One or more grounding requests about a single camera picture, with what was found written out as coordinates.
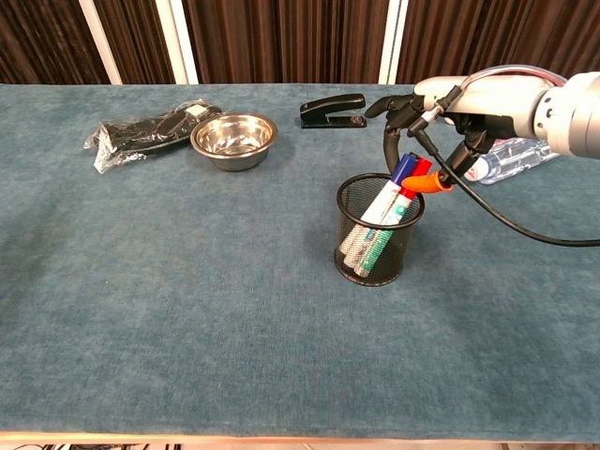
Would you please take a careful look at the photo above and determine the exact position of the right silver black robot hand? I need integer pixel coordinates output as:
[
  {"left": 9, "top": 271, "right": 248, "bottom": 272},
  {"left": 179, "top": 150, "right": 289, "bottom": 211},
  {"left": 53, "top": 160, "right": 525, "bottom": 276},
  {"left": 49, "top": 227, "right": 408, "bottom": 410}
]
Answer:
[{"left": 364, "top": 74, "right": 548, "bottom": 196}]

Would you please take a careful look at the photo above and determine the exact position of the red capped whiteboard marker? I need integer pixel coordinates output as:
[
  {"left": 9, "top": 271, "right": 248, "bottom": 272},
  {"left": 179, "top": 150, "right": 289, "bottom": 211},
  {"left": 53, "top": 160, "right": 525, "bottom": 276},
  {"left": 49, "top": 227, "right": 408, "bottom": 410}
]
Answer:
[{"left": 354, "top": 157, "right": 433, "bottom": 276}]

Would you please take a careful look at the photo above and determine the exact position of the blue cap whiteboard marker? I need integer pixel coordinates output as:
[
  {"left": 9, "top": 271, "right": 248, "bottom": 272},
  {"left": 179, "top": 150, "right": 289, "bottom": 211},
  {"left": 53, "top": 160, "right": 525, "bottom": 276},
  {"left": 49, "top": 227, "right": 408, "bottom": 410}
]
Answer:
[{"left": 338, "top": 151, "right": 421, "bottom": 257}]

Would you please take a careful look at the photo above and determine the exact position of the black mesh pen cup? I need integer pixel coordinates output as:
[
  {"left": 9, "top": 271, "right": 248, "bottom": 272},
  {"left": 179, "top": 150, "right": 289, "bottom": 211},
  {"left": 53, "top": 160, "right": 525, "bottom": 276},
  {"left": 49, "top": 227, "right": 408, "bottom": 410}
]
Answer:
[{"left": 333, "top": 172, "right": 427, "bottom": 288}]

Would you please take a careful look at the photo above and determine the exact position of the clear plastic water bottle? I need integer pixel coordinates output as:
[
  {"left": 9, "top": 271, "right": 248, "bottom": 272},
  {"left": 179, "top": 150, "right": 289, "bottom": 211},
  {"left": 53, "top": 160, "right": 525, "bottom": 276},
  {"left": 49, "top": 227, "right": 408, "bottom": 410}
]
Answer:
[{"left": 463, "top": 137, "right": 562, "bottom": 186}]

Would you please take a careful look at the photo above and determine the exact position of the black stapler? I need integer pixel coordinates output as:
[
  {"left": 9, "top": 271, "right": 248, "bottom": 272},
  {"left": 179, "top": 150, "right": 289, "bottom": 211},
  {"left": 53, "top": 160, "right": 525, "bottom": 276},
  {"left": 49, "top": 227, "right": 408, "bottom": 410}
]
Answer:
[{"left": 299, "top": 93, "right": 368, "bottom": 130}]

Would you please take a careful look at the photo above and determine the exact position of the brown pleated curtain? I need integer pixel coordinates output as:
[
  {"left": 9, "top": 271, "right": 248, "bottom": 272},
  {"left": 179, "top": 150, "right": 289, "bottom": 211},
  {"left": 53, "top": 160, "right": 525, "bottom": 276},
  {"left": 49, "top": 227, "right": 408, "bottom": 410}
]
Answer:
[{"left": 0, "top": 0, "right": 600, "bottom": 89}]

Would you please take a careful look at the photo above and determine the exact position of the stainless steel bowl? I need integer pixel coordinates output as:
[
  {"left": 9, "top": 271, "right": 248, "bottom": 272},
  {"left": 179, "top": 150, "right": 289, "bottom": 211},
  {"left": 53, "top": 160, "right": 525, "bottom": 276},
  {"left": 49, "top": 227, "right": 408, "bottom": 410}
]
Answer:
[{"left": 189, "top": 112, "right": 279, "bottom": 173}]

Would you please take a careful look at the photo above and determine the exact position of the black item in plastic bag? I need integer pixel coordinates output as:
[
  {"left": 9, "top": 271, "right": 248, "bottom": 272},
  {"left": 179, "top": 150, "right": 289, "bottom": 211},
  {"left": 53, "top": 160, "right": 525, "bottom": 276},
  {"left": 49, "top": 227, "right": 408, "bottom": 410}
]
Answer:
[{"left": 82, "top": 97, "right": 224, "bottom": 175}]

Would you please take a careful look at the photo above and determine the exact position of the blue velvet tablecloth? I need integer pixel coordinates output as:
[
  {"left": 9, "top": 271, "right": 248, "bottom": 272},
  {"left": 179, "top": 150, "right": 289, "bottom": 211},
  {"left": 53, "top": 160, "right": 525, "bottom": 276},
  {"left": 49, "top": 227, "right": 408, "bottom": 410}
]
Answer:
[{"left": 0, "top": 82, "right": 600, "bottom": 443}]

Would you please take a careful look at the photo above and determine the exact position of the white partition post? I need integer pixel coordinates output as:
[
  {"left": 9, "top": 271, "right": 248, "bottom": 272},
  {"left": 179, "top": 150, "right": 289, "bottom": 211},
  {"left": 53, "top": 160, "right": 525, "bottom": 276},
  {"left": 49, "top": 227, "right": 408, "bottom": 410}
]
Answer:
[
  {"left": 78, "top": 0, "right": 125, "bottom": 86},
  {"left": 377, "top": 0, "right": 411, "bottom": 86},
  {"left": 154, "top": 0, "right": 201, "bottom": 86}
]

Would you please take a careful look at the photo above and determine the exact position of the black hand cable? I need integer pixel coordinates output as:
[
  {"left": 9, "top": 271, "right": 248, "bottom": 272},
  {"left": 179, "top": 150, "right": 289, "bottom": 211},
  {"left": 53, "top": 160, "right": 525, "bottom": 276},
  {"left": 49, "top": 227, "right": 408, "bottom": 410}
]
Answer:
[{"left": 405, "top": 84, "right": 600, "bottom": 248}]

